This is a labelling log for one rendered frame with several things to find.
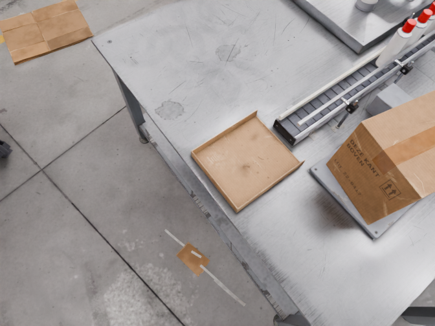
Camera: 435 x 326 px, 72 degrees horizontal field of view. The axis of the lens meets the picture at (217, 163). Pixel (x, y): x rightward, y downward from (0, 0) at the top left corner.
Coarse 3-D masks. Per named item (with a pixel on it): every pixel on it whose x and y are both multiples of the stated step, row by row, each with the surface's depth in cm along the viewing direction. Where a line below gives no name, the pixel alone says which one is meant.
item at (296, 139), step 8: (424, 48) 127; (416, 56) 128; (392, 72) 121; (376, 80) 119; (384, 80) 123; (368, 88) 117; (360, 96) 118; (344, 104) 113; (336, 112) 112; (320, 120) 110; (328, 120) 115; (280, 128) 110; (312, 128) 108; (288, 136) 109; (296, 136) 106; (304, 136) 111
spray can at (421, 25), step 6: (426, 12) 106; (420, 18) 108; (426, 18) 107; (420, 24) 109; (426, 24) 109; (414, 30) 111; (420, 30) 110; (414, 36) 113; (408, 42) 115; (402, 48) 118
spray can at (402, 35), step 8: (408, 24) 103; (416, 24) 103; (400, 32) 107; (408, 32) 106; (392, 40) 111; (400, 40) 108; (392, 48) 112; (400, 48) 111; (384, 56) 116; (392, 56) 115; (376, 64) 121
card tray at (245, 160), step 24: (240, 120) 109; (216, 144) 109; (240, 144) 109; (264, 144) 110; (216, 168) 105; (240, 168) 105; (264, 168) 105; (288, 168) 106; (240, 192) 101; (264, 192) 101
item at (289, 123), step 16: (416, 48) 127; (368, 64) 122; (352, 80) 118; (368, 80) 118; (320, 96) 114; (352, 96) 118; (304, 112) 111; (320, 112) 111; (288, 128) 107; (304, 128) 108
